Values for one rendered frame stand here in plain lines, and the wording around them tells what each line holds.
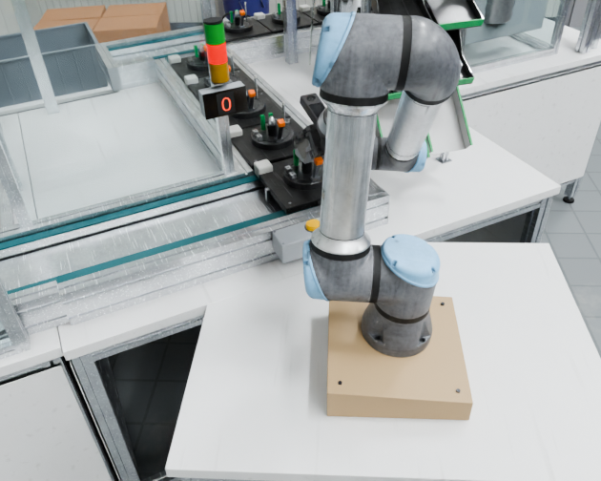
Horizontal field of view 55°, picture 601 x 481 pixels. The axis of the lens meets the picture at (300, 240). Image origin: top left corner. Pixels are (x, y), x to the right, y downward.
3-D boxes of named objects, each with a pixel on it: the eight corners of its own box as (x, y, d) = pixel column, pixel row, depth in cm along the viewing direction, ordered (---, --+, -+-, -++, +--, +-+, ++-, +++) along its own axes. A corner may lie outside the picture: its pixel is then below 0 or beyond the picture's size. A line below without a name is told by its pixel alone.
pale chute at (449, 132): (466, 149, 174) (472, 144, 170) (425, 156, 172) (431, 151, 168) (445, 61, 177) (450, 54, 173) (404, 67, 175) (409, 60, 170)
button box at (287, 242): (354, 240, 155) (355, 222, 151) (282, 264, 148) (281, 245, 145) (341, 226, 160) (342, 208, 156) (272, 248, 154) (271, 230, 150)
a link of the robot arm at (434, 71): (483, 3, 89) (421, 140, 137) (412, -1, 90) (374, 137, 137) (485, 69, 86) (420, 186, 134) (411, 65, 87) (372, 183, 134)
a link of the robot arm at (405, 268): (435, 322, 114) (448, 272, 105) (367, 317, 114) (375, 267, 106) (428, 279, 123) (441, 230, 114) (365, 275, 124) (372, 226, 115)
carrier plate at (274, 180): (363, 192, 165) (363, 185, 163) (286, 215, 157) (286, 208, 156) (324, 155, 182) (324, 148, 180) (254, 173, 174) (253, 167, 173)
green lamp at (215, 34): (228, 43, 145) (226, 23, 142) (209, 47, 144) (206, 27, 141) (221, 37, 149) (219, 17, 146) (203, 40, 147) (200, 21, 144)
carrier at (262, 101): (291, 121, 201) (289, 87, 193) (225, 136, 193) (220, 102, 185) (264, 95, 218) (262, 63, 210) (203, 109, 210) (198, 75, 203)
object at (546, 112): (577, 201, 321) (626, 48, 267) (407, 261, 286) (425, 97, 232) (495, 148, 370) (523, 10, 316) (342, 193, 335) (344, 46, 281)
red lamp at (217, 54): (230, 62, 149) (228, 43, 146) (212, 66, 147) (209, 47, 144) (223, 56, 152) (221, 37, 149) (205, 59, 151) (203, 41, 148)
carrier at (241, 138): (322, 152, 183) (322, 115, 175) (252, 171, 175) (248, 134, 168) (291, 121, 200) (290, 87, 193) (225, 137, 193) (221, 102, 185)
